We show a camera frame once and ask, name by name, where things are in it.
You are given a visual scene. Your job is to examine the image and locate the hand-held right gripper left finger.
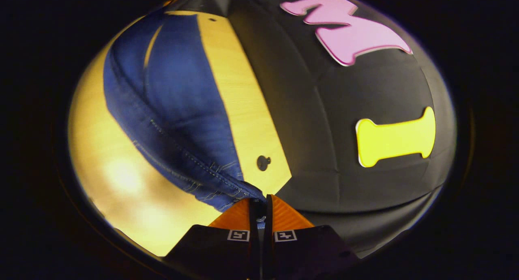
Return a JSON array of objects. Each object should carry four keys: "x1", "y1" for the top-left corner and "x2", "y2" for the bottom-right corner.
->
[{"x1": 164, "y1": 197, "x2": 261, "y2": 279}]

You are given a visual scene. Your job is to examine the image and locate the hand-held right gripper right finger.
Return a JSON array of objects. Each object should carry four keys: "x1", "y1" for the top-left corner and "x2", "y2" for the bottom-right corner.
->
[{"x1": 263, "y1": 194, "x2": 360, "y2": 279}]

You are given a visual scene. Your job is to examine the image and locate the blue denim jeans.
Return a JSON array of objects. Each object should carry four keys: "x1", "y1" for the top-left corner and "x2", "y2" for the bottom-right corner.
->
[{"x1": 103, "y1": 13, "x2": 266, "y2": 212}]

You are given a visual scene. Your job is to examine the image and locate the black backdrop cloth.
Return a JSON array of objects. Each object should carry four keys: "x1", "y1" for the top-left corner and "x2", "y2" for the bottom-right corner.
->
[{"x1": 162, "y1": 0, "x2": 458, "y2": 258}]

